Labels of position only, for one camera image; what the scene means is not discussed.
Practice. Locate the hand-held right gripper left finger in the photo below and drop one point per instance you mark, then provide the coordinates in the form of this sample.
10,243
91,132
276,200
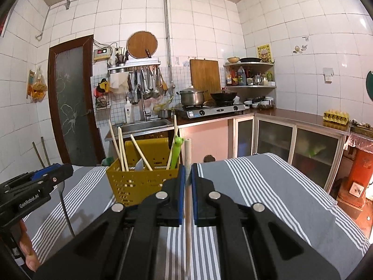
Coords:
181,198

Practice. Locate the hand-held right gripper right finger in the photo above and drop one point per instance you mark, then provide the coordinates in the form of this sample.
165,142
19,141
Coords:
194,198

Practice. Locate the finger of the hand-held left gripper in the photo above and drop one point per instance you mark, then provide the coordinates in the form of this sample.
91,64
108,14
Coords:
58,175
43,172

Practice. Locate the green frog utensil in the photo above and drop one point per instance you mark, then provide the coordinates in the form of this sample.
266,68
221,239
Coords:
175,154

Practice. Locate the yellow slotted utensil basket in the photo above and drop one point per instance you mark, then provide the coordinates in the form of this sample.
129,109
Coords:
134,180

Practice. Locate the light blue spoon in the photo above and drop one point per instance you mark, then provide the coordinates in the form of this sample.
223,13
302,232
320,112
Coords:
140,165

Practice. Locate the row of hanging kitchen utensils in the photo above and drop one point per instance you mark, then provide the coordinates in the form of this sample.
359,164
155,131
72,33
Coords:
148,87

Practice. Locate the person's left hand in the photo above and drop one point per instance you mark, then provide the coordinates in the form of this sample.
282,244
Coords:
29,248

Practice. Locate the leaning thin stick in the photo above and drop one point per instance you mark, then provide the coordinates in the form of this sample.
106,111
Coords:
36,154
46,151

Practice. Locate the dark round object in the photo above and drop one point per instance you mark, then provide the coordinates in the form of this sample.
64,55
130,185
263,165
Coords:
209,159

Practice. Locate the green bag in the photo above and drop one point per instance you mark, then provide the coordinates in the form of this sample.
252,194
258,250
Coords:
108,162

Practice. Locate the brown frosted glass door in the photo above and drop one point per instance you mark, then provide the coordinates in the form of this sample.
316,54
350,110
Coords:
72,99

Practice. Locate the steel kitchen sink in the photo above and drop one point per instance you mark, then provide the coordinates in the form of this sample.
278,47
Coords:
145,125

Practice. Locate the grey white striped tablecloth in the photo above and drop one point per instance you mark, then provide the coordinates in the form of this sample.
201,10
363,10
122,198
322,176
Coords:
276,195

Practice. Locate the yellow hanging bag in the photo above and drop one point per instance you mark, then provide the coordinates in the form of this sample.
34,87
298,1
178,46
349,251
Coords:
38,87

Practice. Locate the small steel pot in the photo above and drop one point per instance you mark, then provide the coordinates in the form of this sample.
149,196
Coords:
165,113

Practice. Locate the steel gas stove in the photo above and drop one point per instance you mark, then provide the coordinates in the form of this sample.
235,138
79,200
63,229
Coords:
212,111

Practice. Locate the white soap dispenser bottle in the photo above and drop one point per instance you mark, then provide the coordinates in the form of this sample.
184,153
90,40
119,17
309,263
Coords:
128,112

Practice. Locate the red yellow hanging item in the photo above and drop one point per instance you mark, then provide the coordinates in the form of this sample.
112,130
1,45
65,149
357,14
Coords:
101,87

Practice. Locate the metal kitchen faucet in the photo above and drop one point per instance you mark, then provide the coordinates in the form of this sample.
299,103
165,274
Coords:
143,105

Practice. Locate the steel pot with lid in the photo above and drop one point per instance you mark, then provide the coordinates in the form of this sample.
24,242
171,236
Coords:
191,96

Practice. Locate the black wok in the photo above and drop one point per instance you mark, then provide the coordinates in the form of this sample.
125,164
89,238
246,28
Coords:
223,96

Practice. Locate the white plastic bags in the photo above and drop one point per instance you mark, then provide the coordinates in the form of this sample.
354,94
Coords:
119,83

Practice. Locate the stack of bowls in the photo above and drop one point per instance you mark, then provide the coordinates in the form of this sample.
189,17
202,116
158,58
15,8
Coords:
262,103

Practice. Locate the rectangular wooden cutting board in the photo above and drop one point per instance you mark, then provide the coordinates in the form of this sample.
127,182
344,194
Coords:
205,75

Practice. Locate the yellow label sauce bottle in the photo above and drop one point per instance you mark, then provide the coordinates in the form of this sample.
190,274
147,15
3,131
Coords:
229,78

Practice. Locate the metal corner shelf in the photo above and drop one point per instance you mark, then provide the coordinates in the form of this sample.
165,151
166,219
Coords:
250,86

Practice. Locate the kitchen counter cabinets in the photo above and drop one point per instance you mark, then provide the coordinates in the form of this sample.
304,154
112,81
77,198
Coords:
314,151

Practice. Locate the large dark oil bottle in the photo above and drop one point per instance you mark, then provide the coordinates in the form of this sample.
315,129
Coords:
242,77

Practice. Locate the utensil holder cup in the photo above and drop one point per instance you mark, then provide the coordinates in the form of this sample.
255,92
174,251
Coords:
121,58

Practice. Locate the metal kettle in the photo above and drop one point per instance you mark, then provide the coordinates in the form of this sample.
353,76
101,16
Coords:
258,79

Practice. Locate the tan bowl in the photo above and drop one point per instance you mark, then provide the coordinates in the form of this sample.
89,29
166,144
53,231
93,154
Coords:
233,60

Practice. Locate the black pan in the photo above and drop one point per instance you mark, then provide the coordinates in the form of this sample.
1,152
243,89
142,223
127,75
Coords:
250,60

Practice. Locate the round wooden cutting board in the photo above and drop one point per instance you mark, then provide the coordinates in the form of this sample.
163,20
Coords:
142,43

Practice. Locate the yellow egg carton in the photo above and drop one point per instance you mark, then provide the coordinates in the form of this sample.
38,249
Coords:
336,116

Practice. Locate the clear plastic sheet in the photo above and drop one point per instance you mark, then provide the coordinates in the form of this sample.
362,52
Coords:
360,141

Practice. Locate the white wall meter box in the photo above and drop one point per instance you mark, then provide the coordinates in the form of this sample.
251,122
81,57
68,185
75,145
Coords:
102,54

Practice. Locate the metal wall rack shelf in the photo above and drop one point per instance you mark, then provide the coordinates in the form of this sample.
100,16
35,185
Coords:
134,65

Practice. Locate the yellow wall poster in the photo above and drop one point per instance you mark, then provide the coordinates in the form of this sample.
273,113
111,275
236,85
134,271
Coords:
264,53

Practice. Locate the grey wall pipe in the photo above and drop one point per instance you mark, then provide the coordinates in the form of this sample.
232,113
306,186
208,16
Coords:
166,35

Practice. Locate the white wall socket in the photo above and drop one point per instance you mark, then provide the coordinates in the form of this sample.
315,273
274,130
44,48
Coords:
328,75

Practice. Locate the wall hooks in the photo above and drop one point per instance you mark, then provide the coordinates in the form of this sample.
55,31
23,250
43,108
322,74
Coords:
301,48

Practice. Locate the green round wall object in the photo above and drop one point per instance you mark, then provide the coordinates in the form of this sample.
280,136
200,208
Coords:
370,86

